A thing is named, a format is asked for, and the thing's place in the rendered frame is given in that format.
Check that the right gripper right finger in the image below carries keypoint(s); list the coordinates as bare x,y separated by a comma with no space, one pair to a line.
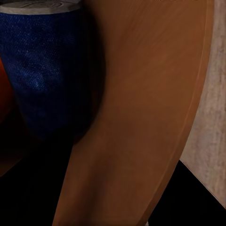
186,202

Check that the trash can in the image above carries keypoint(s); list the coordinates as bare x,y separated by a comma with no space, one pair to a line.
148,63

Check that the can of soda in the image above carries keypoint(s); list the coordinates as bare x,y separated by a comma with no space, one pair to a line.
44,48
7,97
13,121

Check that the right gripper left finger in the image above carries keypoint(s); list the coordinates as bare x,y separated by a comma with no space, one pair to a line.
30,190

